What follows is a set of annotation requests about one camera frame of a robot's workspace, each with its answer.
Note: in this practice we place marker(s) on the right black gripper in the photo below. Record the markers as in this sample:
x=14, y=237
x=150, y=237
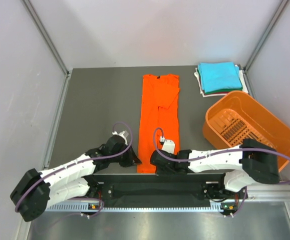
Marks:
x=160, y=172

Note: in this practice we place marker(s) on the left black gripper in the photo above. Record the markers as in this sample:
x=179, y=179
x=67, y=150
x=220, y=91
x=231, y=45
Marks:
x=132, y=159

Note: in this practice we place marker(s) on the orange t shirt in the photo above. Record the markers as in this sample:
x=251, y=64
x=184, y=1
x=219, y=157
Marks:
x=159, y=108

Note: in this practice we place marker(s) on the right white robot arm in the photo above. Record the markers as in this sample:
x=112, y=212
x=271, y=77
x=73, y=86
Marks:
x=246, y=164

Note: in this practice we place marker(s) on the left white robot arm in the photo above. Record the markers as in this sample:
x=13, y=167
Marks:
x=38, y=190

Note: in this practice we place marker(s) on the orange plastic basket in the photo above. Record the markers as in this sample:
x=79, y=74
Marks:
x=238, y=116

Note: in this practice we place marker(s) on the folded green t shirt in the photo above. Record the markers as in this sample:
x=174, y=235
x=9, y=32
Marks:
x=221, y=91

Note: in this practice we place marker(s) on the folded white t shirt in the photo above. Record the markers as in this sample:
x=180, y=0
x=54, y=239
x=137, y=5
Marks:
x=241, y=78

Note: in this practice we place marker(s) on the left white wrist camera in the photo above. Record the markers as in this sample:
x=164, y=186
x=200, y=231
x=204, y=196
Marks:
x=124, y=134

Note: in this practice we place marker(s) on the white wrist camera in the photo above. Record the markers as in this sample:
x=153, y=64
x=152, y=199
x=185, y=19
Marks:
x=167, y=145
x=124, y=134

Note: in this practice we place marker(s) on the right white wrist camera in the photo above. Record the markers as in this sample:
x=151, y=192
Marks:
x=167, y=145

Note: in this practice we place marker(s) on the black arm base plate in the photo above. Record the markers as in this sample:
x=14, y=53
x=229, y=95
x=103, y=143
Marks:
x=150, y=190

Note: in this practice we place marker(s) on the grey slotted cable duct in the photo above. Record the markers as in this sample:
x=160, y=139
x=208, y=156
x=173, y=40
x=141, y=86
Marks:
x=90, y=207

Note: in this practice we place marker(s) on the aluminium frame rail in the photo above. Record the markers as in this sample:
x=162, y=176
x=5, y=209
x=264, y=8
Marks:
x=45, y=35

